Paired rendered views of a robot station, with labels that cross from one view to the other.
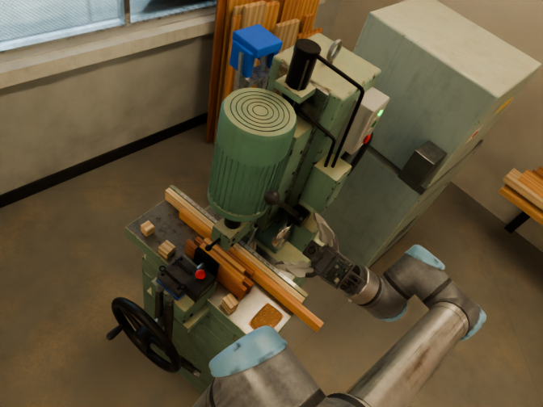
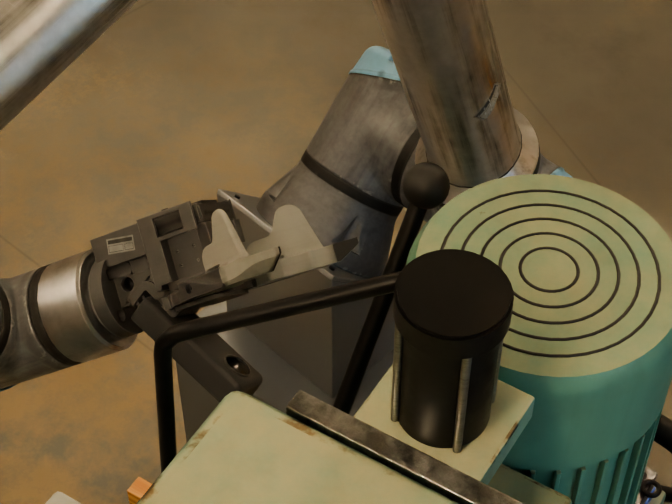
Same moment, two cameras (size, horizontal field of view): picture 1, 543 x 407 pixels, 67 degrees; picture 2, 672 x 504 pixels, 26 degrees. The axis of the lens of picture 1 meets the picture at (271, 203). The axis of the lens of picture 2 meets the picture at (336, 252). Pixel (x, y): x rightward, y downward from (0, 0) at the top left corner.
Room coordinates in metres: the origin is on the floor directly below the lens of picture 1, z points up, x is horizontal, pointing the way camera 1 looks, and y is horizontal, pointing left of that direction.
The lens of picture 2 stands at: (1.33, 0.06, 2.18)
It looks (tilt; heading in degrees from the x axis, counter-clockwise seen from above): 48 degrees down; 189
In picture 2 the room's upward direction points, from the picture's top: straight up
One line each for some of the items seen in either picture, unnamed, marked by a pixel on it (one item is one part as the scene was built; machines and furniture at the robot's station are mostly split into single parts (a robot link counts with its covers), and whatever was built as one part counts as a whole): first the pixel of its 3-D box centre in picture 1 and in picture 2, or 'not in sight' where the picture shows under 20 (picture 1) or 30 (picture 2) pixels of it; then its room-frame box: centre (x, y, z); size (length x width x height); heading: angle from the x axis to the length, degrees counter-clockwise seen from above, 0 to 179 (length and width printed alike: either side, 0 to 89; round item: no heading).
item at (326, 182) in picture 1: (326, 183); not in sight; (0.87, -0.13, 1.23); 0.09 x 0.08 x 0.15; 157
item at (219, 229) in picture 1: (234, 228); not in sight; (0.75, 0.08, 1.03); 0.14 x 0.07 x 0.09; 157
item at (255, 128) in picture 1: (248, 158); (524, 415); (0.73, 0.09, 1.35); 0.18 x 0.18 x 0.31
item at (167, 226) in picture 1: (202, 277); not in sight; (0.63, 0.13, 0.87); 0.61 x 0.30 x 0.06; 67
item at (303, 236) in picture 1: (302, 228); not in sight; (0.84, -0.12, 1.02); 0.09 x 0.07 x 0.12; 67
